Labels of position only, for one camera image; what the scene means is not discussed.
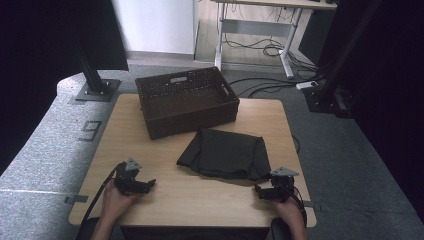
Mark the grey tape strip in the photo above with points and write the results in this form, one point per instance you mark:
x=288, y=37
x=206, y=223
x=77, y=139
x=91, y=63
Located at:
x=76, y=199

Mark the white partition panel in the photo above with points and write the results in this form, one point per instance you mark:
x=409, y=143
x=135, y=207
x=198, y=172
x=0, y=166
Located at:
x=156, y=23

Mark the white power strip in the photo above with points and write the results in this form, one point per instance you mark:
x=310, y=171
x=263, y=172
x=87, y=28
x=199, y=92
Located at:
x=306, y=85

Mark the small grey tape piece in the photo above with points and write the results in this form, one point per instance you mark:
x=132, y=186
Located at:
x=309, y=204

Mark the dark cloth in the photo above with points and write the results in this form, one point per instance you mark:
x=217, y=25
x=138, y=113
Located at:
x=226, y=153

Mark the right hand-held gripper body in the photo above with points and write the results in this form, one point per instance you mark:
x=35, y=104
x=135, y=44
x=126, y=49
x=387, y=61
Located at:
x=283, y=186

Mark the person's right hand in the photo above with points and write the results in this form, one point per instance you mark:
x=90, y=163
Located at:
x=293, y=213

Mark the black curtain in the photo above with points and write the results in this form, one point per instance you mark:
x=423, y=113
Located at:
x=393, y=83
x=40, y=50

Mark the dark brown woven basket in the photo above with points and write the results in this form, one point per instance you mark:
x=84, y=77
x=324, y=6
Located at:
x=186, y=110

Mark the black metal stand with base plate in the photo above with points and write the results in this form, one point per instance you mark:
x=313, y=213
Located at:
x=93, y=80

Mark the person's left hand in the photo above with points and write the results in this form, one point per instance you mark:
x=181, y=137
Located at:
x=113, y=205

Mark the black metal stand with boxes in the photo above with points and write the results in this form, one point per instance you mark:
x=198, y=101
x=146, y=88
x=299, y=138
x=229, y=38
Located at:
x=328, y=90

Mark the white metal-legged desk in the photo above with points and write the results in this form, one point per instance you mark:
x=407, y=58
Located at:
x=256, y=27

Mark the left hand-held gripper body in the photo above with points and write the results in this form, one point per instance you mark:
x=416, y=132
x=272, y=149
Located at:
x=125, y=176

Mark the person's right leg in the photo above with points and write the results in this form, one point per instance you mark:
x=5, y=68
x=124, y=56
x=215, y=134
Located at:
x=278, y=231

